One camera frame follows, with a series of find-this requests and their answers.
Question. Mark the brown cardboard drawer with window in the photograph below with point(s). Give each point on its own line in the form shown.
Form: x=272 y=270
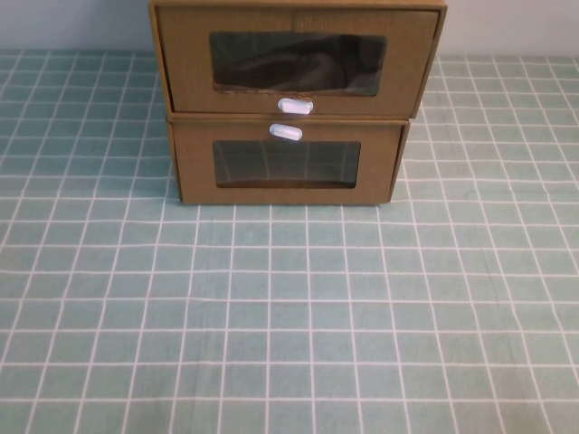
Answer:
x=185 y=59
x=194 y=158

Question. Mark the brown cardboard shoe box shell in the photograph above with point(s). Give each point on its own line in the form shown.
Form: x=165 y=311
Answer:
x=294 y=2
x=362 y=118

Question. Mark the green checked tablecloth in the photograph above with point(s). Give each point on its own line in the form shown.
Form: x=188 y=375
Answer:
x=289 y=316

